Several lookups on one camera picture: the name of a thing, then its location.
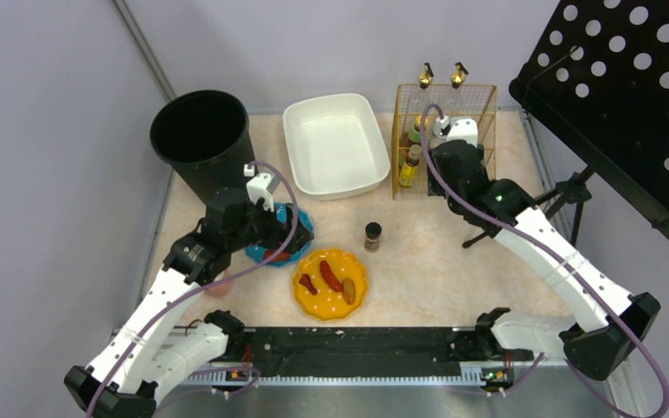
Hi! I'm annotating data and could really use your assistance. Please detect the brown piece on yellow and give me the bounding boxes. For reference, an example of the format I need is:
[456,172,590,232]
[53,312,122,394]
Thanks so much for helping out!
[342,278,356,305]

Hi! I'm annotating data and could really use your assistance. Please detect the gold wire rack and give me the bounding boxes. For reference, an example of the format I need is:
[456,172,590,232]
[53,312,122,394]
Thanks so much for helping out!
[390,84,497,200]

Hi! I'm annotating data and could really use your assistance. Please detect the glass bottle brown contents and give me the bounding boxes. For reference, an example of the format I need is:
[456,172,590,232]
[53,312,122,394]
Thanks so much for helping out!
[408,62,434,116]

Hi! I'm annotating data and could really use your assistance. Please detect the black tripod stand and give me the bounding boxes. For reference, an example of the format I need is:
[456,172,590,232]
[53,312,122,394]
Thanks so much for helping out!
[456,167,594,245]

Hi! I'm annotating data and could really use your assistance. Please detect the small red piece on yellow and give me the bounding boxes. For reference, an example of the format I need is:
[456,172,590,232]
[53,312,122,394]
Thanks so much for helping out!
[298,273,319,295]

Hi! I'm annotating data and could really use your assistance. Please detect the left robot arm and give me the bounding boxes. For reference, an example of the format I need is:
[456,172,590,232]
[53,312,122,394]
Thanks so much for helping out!
[64,180,313,417]

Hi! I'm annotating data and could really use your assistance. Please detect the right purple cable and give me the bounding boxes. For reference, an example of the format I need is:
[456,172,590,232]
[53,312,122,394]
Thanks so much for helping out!
[419,104,669,418]

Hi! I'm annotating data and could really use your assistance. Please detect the red sausage on yellow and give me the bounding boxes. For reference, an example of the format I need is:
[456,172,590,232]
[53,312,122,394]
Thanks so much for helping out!
[319,260,342,293]

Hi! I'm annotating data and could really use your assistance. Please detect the pink mug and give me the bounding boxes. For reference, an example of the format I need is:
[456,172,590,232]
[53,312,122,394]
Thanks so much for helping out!
[205,270,233,298]

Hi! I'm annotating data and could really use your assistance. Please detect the glass oil bottle gold spout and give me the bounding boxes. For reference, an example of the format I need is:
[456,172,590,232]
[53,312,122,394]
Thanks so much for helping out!
[447,62,469,114]

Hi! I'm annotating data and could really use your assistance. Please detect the white rectangular basin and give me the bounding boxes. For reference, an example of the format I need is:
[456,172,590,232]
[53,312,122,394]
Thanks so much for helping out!
[282,93,390,201]

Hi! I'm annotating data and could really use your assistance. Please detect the black perforated panel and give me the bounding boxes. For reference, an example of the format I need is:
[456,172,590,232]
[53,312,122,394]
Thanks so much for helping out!
[509,1,669,240]

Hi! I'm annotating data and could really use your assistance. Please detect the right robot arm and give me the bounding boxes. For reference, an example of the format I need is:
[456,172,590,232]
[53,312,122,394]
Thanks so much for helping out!
[428,139,660,381]

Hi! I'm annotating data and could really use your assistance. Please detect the yellow polka dot plate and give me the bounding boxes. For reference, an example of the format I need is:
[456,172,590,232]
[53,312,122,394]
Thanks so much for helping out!
[292,248,370,321]

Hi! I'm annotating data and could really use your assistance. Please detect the blue polka dot plate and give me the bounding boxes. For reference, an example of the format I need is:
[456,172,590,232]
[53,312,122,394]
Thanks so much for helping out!
[244,202,314,267]

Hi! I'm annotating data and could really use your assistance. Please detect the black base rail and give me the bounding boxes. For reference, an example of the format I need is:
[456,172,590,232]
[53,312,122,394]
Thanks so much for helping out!
[109,326,625,399]

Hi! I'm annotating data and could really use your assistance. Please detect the small black cap spice jar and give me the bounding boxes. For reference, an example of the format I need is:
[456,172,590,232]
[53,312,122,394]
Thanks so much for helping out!
[364,222,382,252]

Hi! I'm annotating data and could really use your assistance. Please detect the red meat piece on blue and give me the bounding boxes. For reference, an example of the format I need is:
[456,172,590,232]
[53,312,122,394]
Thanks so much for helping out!
[263,250,291,264]

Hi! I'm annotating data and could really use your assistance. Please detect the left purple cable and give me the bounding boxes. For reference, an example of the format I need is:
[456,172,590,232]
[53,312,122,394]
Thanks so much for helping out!
[86,160,300,418]

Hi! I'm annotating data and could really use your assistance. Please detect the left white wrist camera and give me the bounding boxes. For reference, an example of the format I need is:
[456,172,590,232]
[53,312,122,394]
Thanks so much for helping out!
[243,164,280,212]

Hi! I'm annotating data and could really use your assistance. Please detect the black round bin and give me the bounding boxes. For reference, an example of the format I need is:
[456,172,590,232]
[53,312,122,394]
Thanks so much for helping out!
[150,90,255,203]

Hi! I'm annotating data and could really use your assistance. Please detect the purple cable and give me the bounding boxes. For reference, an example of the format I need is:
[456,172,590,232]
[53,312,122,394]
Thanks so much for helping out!
[86,160,300,418]
[419,104,669,418]

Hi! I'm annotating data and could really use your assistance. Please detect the small yellow label bottle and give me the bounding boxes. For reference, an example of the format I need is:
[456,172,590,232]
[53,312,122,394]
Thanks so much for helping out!
[398,145,422,188]

